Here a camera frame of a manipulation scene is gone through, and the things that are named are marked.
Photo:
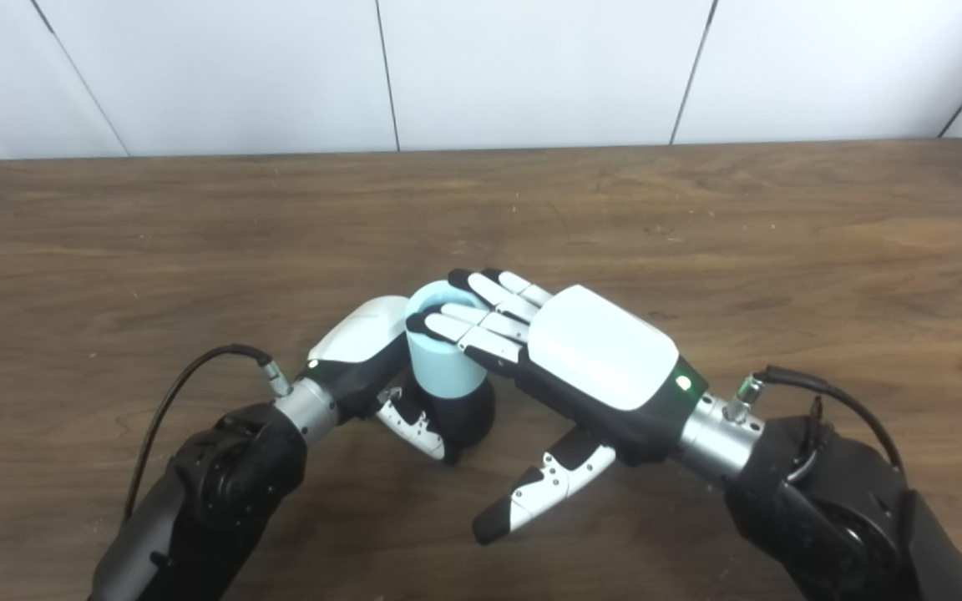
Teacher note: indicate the black nozzle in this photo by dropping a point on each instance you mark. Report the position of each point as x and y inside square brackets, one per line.
[468, 417]

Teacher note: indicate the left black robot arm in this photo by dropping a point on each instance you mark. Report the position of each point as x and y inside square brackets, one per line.
[222, 492]

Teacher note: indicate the right white and black hand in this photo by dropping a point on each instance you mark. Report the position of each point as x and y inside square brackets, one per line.
[606, 346]

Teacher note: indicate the left white and black hand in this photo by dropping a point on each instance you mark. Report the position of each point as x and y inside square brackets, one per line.
[364, 330]

